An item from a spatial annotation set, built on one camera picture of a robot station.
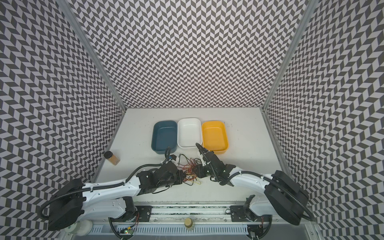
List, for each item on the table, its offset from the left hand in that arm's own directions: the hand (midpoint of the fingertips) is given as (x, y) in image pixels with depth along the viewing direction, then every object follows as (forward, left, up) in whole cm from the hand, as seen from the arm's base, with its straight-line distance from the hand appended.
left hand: (188, 176), depth 78 cm
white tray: (+31, +1, -4) cm, 31 cm away
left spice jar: (+10, +44, -1) cm, 45 cm away
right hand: (+5, -4, -2) cm, 7 cm away
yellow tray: (+29, -17, -7) cm, 34 cm away
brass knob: (-21, -2, +8) cm, 23 cm away
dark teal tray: (+31, +19, -5) cm, 37 cm away
